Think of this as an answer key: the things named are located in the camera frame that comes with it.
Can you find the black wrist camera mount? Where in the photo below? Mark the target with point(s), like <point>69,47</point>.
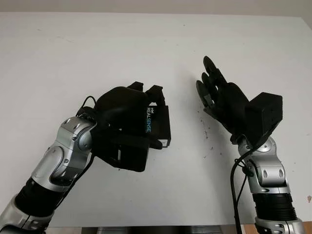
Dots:
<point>122,151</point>
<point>265,117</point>

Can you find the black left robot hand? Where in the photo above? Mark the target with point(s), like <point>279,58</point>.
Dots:
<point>122,109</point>

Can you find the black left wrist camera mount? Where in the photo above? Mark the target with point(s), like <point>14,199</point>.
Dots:
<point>122,151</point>

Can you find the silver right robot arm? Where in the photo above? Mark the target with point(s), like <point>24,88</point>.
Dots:
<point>265,182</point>

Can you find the black RealSense box lid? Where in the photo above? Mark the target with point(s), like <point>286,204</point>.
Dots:
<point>158,122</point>

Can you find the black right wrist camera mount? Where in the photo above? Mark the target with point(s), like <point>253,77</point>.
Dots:
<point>265,117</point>

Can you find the grey robot torso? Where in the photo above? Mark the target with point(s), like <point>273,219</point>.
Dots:
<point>158,230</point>

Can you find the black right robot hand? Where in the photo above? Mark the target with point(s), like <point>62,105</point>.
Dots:
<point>224,104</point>

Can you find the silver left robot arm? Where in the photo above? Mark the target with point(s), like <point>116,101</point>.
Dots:
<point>48,170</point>

